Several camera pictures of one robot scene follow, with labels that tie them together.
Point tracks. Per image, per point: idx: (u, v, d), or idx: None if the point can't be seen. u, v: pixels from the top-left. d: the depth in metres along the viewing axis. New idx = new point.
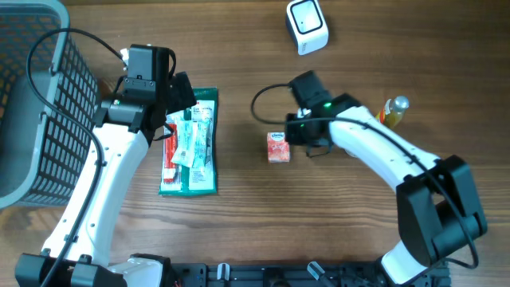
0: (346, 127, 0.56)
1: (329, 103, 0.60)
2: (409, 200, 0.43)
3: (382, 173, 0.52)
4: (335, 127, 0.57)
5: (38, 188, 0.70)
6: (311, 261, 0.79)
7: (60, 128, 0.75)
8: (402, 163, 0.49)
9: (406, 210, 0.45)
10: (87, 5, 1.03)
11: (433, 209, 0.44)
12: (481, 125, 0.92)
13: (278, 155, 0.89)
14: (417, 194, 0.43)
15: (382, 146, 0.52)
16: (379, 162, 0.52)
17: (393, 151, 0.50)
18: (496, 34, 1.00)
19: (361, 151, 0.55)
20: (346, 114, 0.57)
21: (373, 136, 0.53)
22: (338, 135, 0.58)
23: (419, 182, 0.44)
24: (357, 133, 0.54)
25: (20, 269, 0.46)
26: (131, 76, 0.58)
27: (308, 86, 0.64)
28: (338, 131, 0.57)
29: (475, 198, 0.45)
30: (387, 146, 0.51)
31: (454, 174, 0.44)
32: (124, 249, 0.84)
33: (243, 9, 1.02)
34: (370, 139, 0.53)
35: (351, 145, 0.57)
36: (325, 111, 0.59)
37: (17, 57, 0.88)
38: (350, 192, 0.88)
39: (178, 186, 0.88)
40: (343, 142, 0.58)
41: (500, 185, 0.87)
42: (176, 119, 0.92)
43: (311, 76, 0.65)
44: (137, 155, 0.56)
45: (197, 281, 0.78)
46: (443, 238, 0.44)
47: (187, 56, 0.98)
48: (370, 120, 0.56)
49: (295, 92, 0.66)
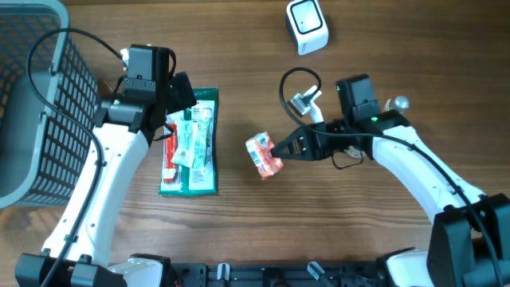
0: (390, 146, 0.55)
1: (376, 118, 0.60)
2: (446, 232, 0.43)
3: (421, 198, 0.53)
4: (380, 145, 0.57)
5: (38, 188, 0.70)
6: (311, 261, 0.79)
7: (60, 128, 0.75)
8: (444, 192, 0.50)
9: (441, 241, 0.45)
10: (88, 5, 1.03)
11: (470, 245, 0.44)
12: (481, 124, 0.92)
13: (275, 165, 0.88)
14: (456, 229, 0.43)
15: (427, 172, 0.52)
16: (420, 187, 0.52)
17: (437, 180, 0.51)
18: (496, 34, 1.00)
19: (403, 171, 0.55)
20: (392, 131, 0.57)
21: (418, 160, 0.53)
22: (380, 152, 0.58)
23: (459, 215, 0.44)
24: (402, 154, 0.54)
25: (19, 269, 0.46)
26: (131, 76, 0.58)
27: (359, 92, 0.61)
28: (380, 147, 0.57)
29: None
30: (433, 174, 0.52)
31: (499, 213, 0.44)
32: (123, 249, 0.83)
33: (243, 10, 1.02)
34: (415, 163, 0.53)
35: (393, 163, 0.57)
36: (372, 124, 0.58)
37: (17, 57, 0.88)
38: (350, 192, 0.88)
39: (178, 186, 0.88)
40: (384, 158, 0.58)
41: (500, 185, 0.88)
42: (176, 119, 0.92)
43: (365, 82, 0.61)
44: (137, 155, 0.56)
45: (197, 281, 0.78)
46: (472, 275, 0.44)
47: (187, 56, 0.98)
48: (417, 142, 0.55)
49: (343, 93, 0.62)
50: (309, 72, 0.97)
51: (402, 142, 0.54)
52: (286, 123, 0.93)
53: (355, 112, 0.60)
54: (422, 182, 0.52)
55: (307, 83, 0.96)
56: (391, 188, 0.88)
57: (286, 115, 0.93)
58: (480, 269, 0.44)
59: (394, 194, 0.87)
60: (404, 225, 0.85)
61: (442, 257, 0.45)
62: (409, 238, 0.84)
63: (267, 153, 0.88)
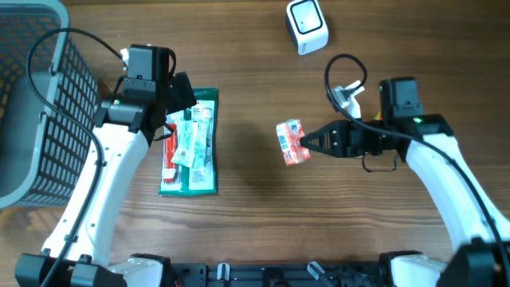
0: (429, 153, 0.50)
1: (419, 119, 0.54)
2: (468, 265, 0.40)
3: (445, 215, 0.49)
4: (416, 149, 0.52)
5: (38, 188, 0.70)
6: (311, 261, 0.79)
7: (60, 128, 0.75)
8: (474, 218, 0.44)
9: (459, 271, 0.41)
10: (88, 5, 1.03)
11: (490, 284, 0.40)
12: (481, 124, 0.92)
13: (300, 154, 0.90)
14: (480, 266, 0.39)
15: (462, 192, 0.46)
16: (450, 206, 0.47)
17: (470, 203, 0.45)
18: (496, 34, 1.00)
19: (435, 183, 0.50)
20: (433, 137, 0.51)
21: (456, 178, 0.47)
22: (416, 157, 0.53)
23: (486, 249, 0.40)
24: (437, 166, 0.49)
25: (19, 269, 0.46)
26: (131, 76, 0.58)
27: (404, 92, 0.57)
28: (417, 151, 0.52)
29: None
30: (470, 198, 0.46)
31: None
32: (123, 249, 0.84)
33: (243, 10, 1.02)
34: (451, 180, 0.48)
35: (425, 171, 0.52)
36: (413, 125, 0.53)
37: (17, 57, 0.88)
38: (350, 192, 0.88)
39: (178, 186, 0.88)
40: (417, 163, 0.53)
41: (500, 185, 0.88)
42: (176, 119, 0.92)
43: (410, 83, 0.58)
44: (137, 155, 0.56)
45: (197, 281, 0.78)
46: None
47: (187, 56, 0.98)
48: (457, 157, 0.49)
49: (386, 92, 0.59)
50: (308, 72, 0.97)
51: (438, 151, 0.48)
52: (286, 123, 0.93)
53: (396, 112, 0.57)
54: (453, 202, 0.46)
55: (307, 83, 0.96)
56: (391, 188, 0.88)
57: (286, 115, 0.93)
58: None
59: (394, 194, 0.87)
60: (404, 225, 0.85)
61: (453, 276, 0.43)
62: (409, 238, 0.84)
63: (295, 140, 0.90)
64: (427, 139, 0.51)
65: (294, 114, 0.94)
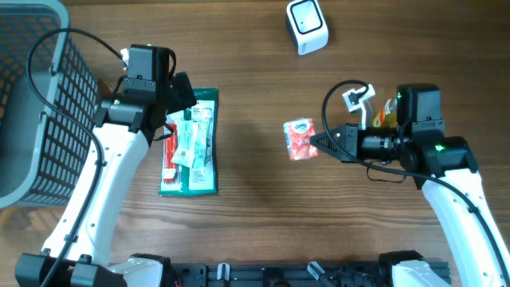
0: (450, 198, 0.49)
1: (441, 145, 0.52)
2: None
3: (461, 263, 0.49)
4: (437, 190, 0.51)
5: (38, 188, 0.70)
6: (311, 261, 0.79)
7: (60, 128, 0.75)
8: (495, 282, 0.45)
9: None
10: (88, 5, 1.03)
11: None
12: (481, 125, 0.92)
13: (306, 152, 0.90)
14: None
15: (484, 249, 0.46)
16: (468, 261, 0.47)
17: (491, 265, 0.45)
18: (496, 34, 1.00)
19: (452, 229, 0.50)
20: (453, 175, 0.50)
21: (477, 230, 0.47)
22: (435, 196, 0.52)
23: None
24: (458, 212, 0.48)
25: (19, 269, 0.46)
26: (131, 76, 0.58)
27: (425, 106, 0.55)
28: (437, 190, 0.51)
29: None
30: (492, 258, 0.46)
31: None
32: (124, 249, 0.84)
33: (243, 10, 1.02)
34: (473, 233, 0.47)
35: (444, 214, 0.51)
36: (433, 155, 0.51)
37: (17, 57, 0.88)
38: (350, 192, 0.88)
39: (178, 186, 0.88)
40: (435, 201, 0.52)
41: (501, 185, 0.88)
42: (176, 119, 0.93)
43: (433, 95, 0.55)
44: (137, 155, 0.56)
45: (197, 281, 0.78)
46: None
47: (187, 56, 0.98)
48: (480, 202, 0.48)
49: (407, 104, 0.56)
50: (308, 72, 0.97)
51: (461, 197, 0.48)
52: (286, 123, 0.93)
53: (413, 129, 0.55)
54: (473, 261, 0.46)
55: (307, 83, 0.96)
56: (391, 188, 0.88)
57: (286, 115, 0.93)
58: None
59: (394, 193, 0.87)
60: (404, 226, 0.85)
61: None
62: (409, 238, 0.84)
63: (300, 139, 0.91)
64: (448, 176, 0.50)
65: (294, 114, 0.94)
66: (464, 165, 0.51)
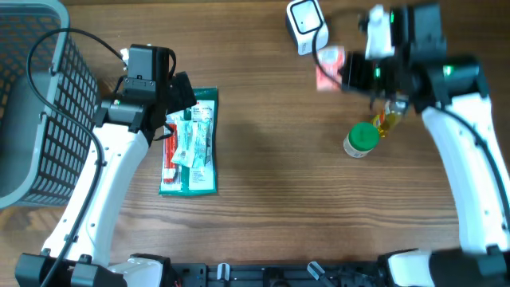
0: (457, 131, 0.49)
1: (449, 66, 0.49)
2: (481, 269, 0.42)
3: (460, 198, 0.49)
4: (445, 123, 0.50)
5: (38, 188, 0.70)
6: (311, 261, 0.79)
7: (60, 128, 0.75)
8: (493, 218, 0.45)
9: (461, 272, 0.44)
10: (88, 6, 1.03)
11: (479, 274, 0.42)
12: None
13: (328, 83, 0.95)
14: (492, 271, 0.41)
15: (486, 184, 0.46)
16: (468, 197, 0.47)
17: (491, 201, 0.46)
18: None
19: (454, 165, 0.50)
20: (463, 103, 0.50)
21: (483, 167, 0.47)
22: (440, 129, 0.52)
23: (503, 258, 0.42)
24: (465, 146, 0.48)
25: (19, 269, 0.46)
26: (131, 76, 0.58)
27: (424, 22, 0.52)
28: (442, 123, 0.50)
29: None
30: (493, 192, 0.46)
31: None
32: (124, 249, 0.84)
33: (243, 10, 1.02)
34: (477, 167, 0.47)
35: (447, 147, 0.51)
36: (441, 76, 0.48)
37: (17, 57, 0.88)
38: (350, 192, 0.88)
39: (178, 186, 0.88)
40: (440, 135, 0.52)
41: None
42: (176, 119, 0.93)
43: (433, 12, 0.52)
44: (137, 154, 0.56)
45: (197, 281, 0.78)
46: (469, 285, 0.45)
47: (187, 56, 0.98)
48: (488, 136, 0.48)
49: (403, 24, 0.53)
50: (308, 72, 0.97)
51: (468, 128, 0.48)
52: (286, 123, 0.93)
53: (415, 49, 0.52)
54: (475, 194, 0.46)
55: (307, 83, 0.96)
56: (391, 188, 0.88)
57: (286, 115, 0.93)
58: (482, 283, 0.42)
59: (394, 193, 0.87)
60: (404, 226, 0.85)
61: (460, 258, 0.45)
62: (409, 238, 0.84)
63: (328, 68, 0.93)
64: (456, 104, 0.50)
65: (294, 114, 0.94)
66: (473, 90, 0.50)
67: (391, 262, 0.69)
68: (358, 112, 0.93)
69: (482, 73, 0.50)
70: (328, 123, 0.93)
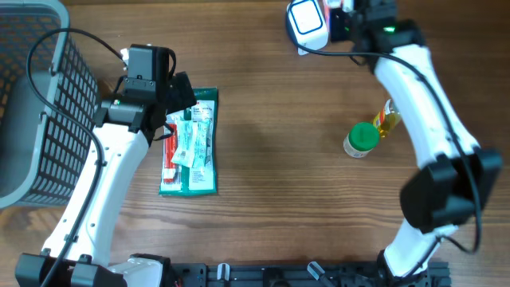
0: (398, 70, 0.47)
1: (392, 29, 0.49)
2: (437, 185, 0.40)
3: (413, 133, 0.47)
4: (388, 67, 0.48)
5: (38, 188, 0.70)
6: (311, 261, 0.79)
7: (60, 128, 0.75)
8: (441, 136, 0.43)
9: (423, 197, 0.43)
10: (88, 6, 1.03)
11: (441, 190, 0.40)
12: (481, 125, 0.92)
13: None
14: (442, 174, 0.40)
15: (430, 109, 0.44)
16: (417, 126, 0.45)
17: (437, 121, 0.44)
18: (496, 34, 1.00)
19: (402, 103, 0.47)
20: (405, 49, 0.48)
21: (425, 94, 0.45)
22: (386, 74, 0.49)
23: (449, 163, 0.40)
24: (407, 81, 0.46)
25: (20, 269, 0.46)
26: (131, 76, 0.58)
27: None
28: (385, 65, 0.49)
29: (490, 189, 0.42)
30: (437, 115, 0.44)
31: (486, 169, 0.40)
32: (123, 249, 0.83)
33: (243, 10, 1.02)
34: (420, 97, 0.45)
35: (394, 91, 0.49)
36: (383, 37, 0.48)
37: (17, 57, 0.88)
38: (350, 192, 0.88)
39: (178, 186, 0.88)
40: (388, 82, 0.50)
41: (501, 186, 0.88)
42: (176, 119, 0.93)
43: None
44: (137, 155, 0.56)
45: (197, 281, 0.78)
46: (443, 211, 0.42)
47: (187, 56, 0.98)
48: (428, 70, 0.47)
49: None
50: (309, 72, 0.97)
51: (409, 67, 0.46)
52: (286, 123, 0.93)
53: (365, 17, 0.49)
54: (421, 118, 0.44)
55: (307, 83, 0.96)
56: (391, 188, 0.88)
57: (286, 115, 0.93)
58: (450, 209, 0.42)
59: (394, 193, 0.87)
60: None
61: (417, 185, 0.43)
62: None
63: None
64: (399, 52, 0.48)
65: (294, 114, 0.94)
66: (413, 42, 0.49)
67: (390, 257, 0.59)
68: (358, 112, 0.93)
69: (420, 32, 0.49)
70: (328, 123, 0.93)
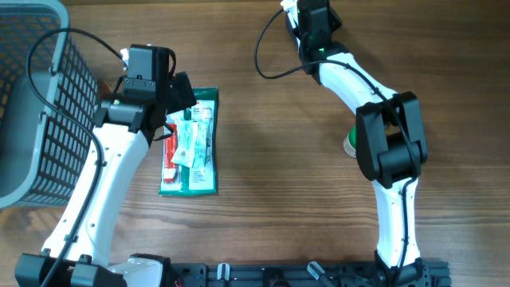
0: (331, 67, 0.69)
1: (323, 49, 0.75)
2: (369, 124, 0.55)
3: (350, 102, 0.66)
4: (323, 67, 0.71)
5: (38, 188, 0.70)
6: (311, 261, 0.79)
7: (60, 128, 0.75)
8: (366, 93, 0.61)
9: (364, 143, 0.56)
10: (88, 5, 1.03)
11: (374, 131, 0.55)
12: (481, 124, 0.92)
13: None
14: (370, 117, 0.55)
15: (356, 81, 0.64)
16: (351, 94, 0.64)
17: (362, 87, 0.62)
18: (496, 34, 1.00)
19: (338, 85, 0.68)
20: (334, 57, 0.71)
21: (352, 75, 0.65)
22: (323, 74, 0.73)
23: (375, 109, 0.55)
24: (336, 70, 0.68)
25: (19, 269, 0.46)
26: (131, 76, 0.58)
27: (317, 19, 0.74)
28: (320, 68, 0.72)
29: (421, 128, 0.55)
30: (360, 82, 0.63)
31: (407, 108, 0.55)
32: (124, 249, 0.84)
33: (243, 10, 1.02)
34: (349, 77, 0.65)
35: (331, 81, 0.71)
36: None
37: (17, 57, 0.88)
38: (350, 192, 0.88)
39: (178, 186, 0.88)
40: (326, 78, 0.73)
41: (501, 186, 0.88)
42: (176, 119, 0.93)
43: (323, 11, 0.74)
44: (137, 154, 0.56)
45: (197, 281, 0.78)
46: (388, 155, 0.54)
47: (187, 56, 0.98)
48: (351, 63, 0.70)
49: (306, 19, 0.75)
50: None
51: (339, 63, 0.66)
52: (286, 123, 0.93)
53: (308, 45, 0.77)
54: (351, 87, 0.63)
55: (307, 83, 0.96)
56: None
57: (286, 115, 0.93)
58: (391, 151, 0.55)
59: None
60: None
61: (362, 141, 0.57)
62: None
63: None
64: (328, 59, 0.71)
65: (294, 114, 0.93)
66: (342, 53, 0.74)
67: (378, 250, 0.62)
68: None
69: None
70: (328, 123, 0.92)
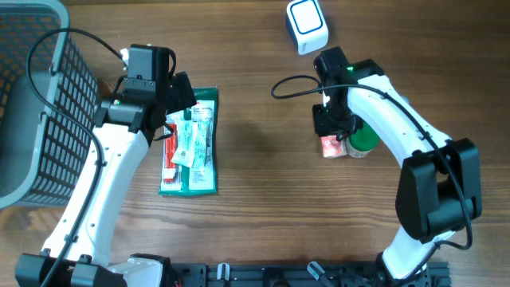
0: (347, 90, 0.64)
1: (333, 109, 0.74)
2: (417, 177, 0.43)
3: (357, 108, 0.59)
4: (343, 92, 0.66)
5: (38, 188, 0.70)
6: (311, 261, 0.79)
7: (60, 128, 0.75)
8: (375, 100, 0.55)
9: (409, 197, 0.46)
10: (88, 5, 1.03)
11: (429, 186, 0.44)
12: (481, 124, 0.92)
13: None
14: (422, 170, 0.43)
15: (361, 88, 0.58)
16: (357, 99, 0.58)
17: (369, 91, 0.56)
18: (496, 34, 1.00)
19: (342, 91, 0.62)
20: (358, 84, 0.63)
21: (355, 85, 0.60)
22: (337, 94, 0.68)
23: (427, 158, 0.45)
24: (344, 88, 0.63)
25: (19, 269, 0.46)
26: (131, 76, 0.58)
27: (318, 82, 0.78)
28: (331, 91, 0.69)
29: (477, 182, 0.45)
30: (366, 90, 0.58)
31: (463, 156, 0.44)
32: (124, 249, 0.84)
33: (242, 9, 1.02)
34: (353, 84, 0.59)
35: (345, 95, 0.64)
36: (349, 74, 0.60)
37: (17, 57, 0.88)
38: (350, 192, 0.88)
39: (178, 186, 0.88)
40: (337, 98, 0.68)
41: (501, 185, 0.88)
42: (176, 119, 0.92)
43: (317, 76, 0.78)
44: (137, 155, 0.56)
45: (197, 281, 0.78)
46: (437, 215, 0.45)
47: (187, 56, 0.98)
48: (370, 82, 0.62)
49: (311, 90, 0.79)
50: (308, 72, 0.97)
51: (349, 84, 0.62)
52: (286, 123, 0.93)
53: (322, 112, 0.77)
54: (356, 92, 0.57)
55: (307, 83, 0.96)
56: (392, 188, 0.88)
57: (286, 115, 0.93)
58: (442, 210, 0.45)
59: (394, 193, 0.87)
60: None
61: (409, 195, 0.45)
62: None
63: None
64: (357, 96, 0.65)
65: (294, 114, 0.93)
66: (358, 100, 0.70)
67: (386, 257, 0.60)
68: None
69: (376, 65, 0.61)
70: None
